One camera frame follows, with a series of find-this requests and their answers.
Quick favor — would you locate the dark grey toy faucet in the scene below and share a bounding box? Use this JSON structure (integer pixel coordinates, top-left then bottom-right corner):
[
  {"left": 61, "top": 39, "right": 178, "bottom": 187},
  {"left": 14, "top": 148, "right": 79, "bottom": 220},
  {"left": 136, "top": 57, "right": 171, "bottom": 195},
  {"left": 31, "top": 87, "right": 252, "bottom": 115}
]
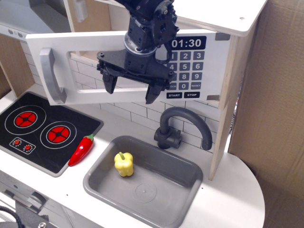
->
[{"left": 154, "top": 107, "right": 212, "bottom": 151}]

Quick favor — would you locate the grey oven knob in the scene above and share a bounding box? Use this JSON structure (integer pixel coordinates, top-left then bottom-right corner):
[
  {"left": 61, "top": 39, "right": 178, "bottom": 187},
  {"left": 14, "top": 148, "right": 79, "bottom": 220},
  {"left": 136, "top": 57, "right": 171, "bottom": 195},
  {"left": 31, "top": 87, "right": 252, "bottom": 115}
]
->
[{"left": 27, "top": 192, "right": 47, "bottom": 209}]

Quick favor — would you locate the red toy chili pepper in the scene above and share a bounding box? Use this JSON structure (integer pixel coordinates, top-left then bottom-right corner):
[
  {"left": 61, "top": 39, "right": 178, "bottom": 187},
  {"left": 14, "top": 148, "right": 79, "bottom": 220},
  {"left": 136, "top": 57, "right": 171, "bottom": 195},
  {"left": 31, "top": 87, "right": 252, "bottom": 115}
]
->
[{"left": 68, "top": 134, "right": 94, "bottom": 167}]

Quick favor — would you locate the brown cardboard box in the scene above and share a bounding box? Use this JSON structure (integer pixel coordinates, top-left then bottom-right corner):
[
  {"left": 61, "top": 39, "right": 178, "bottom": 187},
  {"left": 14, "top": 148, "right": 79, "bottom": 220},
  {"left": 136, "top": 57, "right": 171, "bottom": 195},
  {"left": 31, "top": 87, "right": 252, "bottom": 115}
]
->
[{"left": 228, "top": 0, "right": 304, "bottom": 228}]

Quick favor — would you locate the grey door handle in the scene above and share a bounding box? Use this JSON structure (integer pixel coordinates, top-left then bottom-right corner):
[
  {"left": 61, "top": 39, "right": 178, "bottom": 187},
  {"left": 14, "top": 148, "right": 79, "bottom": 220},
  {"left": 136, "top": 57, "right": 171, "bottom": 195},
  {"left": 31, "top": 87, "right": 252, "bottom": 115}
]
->
[{"left": 39, "top": 48, "right": 67, "bottom": 105}]

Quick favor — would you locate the black toy stovetop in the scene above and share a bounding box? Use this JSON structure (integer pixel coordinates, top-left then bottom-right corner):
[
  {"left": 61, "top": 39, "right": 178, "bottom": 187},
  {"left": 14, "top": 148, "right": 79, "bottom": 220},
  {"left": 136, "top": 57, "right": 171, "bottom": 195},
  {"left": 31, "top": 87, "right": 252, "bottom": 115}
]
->
[{"left": 0, "top": 92, "right": 104, "bottom": 177}]

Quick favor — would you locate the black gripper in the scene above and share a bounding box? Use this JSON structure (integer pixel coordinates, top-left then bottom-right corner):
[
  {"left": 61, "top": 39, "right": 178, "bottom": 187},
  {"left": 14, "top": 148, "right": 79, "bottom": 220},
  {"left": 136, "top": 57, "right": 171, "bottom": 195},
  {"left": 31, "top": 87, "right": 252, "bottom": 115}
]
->
[{"left": 97, "top": 49, "right": 174, "bottom": 105}]

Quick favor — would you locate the white toy microwave cabinet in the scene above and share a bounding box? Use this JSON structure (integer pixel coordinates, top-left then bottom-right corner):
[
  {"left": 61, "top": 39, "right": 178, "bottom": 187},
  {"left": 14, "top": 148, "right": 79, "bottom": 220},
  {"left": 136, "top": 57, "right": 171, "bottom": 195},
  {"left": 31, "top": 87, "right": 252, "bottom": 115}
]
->
[{"left": 64, "top": 0, "right": 266, "bottom": 180}]

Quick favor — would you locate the yellow toy bell pepper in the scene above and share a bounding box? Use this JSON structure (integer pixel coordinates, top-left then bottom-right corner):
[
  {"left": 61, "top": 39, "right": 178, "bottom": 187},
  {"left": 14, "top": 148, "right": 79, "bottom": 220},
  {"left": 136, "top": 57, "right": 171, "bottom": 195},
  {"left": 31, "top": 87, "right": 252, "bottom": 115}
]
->
[{"left": 114, "top": 152, "right": 134, "bottom": 177}]

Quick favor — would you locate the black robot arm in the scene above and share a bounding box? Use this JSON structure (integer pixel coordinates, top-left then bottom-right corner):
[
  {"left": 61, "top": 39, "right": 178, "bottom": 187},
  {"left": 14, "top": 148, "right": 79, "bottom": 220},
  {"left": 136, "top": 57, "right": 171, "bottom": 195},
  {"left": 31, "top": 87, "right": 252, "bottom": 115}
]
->
[{"left": 97, "top": 0, "right": 179, "bottom": 104}]

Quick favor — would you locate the grey range hood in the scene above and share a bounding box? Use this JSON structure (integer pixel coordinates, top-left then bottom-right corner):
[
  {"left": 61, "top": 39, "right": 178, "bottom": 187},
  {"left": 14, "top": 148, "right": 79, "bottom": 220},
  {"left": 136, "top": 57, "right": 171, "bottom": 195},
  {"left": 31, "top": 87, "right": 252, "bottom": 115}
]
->
[{"left": 0, "top": 0, "right": 71, "bottom": 41}]

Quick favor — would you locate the grey plastic sink basin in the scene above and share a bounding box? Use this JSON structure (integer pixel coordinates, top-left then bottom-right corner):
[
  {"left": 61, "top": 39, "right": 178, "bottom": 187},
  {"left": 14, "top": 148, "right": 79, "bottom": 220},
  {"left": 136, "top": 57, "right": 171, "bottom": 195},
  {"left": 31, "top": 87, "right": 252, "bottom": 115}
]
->
[{"left": 83, "top": 136, "right": 203, "bottom": 228}]

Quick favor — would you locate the white microwave door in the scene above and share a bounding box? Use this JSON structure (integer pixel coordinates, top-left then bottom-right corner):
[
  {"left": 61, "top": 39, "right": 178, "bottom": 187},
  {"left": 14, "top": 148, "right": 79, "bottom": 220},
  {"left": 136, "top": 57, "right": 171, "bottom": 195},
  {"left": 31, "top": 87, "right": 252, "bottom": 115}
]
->
[{"left": 25, "top": 30, "right": 171, "bottom": 106}]

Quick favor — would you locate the black braided cable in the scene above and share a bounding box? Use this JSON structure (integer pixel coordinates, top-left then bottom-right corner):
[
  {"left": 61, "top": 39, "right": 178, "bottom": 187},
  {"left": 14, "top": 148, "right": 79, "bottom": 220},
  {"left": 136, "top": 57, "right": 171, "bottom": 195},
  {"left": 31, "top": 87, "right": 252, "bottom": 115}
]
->
[{"left": 0, "top": 205, "right": 24, "bottom": 228}]

